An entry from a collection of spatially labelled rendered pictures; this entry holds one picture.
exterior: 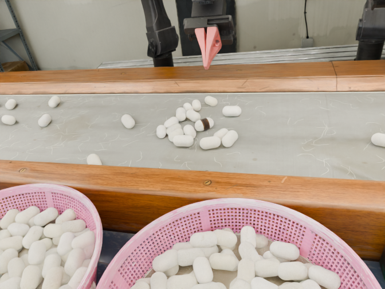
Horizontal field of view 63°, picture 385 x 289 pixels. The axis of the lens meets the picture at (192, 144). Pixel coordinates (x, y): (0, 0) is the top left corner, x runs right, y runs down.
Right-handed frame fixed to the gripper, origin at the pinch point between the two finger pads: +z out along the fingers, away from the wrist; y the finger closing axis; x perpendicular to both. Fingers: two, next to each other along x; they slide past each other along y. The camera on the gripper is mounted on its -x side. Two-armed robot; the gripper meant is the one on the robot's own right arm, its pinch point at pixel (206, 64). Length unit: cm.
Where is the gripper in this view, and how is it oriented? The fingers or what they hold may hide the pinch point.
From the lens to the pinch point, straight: 67.3
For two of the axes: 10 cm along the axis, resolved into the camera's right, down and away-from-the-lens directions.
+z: -0.9, 9.6, -2.5
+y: 9.7, 0.3, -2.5
